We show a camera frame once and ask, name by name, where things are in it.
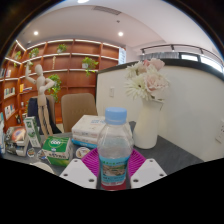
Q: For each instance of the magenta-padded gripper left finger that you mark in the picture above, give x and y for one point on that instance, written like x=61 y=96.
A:
x=76 y=171

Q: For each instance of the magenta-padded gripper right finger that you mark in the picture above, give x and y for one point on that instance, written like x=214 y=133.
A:
x=146 y=171

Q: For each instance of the clear water bottle blue cap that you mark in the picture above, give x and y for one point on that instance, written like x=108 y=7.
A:
x=115 y=150

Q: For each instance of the small painted shell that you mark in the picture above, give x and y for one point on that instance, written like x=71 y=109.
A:
x=83 y=152
x=41 y=155

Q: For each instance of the green white box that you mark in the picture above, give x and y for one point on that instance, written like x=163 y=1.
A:
x=55 y=146

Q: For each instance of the white book stack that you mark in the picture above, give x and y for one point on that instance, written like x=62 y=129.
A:
x=86 y=128

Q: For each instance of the white vase with flowers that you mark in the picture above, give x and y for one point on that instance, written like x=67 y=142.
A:
x=148 y=126

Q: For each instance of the small green white carton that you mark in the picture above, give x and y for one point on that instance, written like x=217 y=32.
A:
x=31 y=130

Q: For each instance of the tan chair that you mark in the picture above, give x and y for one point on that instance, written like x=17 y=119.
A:
x=78 y=106

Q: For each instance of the dark book stack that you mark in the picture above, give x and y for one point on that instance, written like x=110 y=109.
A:
x=18 y=135

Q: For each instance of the wooden shelf unit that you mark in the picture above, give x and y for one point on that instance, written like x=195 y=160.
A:
x=70 y=80

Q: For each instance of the wooden artist mannequin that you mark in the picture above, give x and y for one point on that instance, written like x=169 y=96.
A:
x=40 y=86

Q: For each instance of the grey curtain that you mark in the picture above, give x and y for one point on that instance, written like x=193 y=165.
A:
x=160 y=56

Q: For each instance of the window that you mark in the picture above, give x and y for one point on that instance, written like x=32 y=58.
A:
x=203 y=61

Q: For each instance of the white wall socket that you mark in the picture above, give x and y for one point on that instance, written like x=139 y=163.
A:
x=220 y=131

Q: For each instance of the white wall switch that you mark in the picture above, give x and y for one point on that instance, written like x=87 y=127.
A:
x=111 y=92

